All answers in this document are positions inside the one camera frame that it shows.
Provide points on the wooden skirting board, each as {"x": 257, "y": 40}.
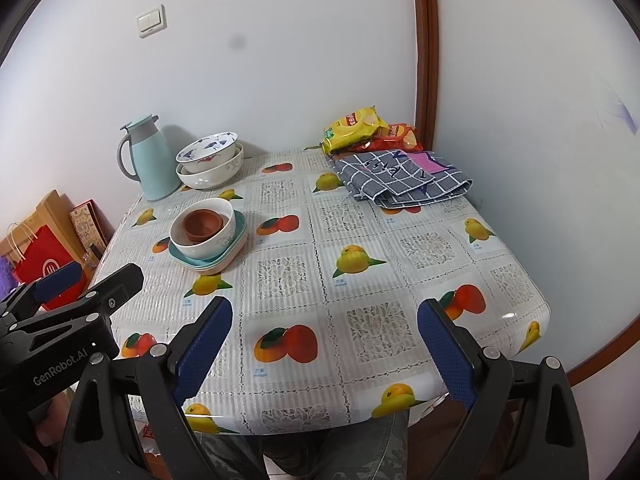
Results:
{"x": 600, "y": 355}

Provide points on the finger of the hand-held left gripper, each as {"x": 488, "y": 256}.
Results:
{"x": 120, "y": 282}
{"x": 60, "y": 280}

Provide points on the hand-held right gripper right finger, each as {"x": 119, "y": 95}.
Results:
{"x": 445, "y": 350}

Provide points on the teal thermos jug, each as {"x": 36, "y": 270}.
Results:
{"x": 152, "y": 165}

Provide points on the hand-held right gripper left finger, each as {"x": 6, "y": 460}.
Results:
{"x": 205, "y": 345}

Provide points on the fruit print tablecloth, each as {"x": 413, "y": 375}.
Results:
{"x": 310, "y": 280}

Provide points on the dark red patterned box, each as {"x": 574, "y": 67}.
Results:
{"x": 87, "y": 230}

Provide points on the purple fluffy cloth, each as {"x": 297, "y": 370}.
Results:
{"x": 7, "y": 280}

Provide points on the pale green plate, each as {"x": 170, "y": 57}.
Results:
{"x": 215, "y": 270}

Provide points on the wooden door frame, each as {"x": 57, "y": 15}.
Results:
{"x": 425, "y": 60}

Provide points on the small brown clay bowl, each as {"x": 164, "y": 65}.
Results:
{"x": 200, "y": 222}

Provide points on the white light switch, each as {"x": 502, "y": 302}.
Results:
{"x": 151, "y": 21}

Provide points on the red chips bag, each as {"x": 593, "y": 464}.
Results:
{"x": 395, "y": 135}

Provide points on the floral print bowl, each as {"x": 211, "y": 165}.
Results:
{"x": 207, "y": 145}

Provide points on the teal plate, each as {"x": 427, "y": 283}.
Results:
{"x": 239, "y": 230}

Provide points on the yellow chips bag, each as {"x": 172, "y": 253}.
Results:
{"x": 350, "y": 127}

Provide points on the person's camouflage trousers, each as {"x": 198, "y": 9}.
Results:
{"x": 310, "y": 450}

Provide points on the grey checked cloth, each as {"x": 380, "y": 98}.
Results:
{"x": 400, "y": 180}

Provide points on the large white scroll-pattern bowl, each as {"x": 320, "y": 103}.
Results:
{"x": 215, "y": 177}

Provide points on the red paper bag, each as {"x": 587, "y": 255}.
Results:
{"x": 42, "y": 260}

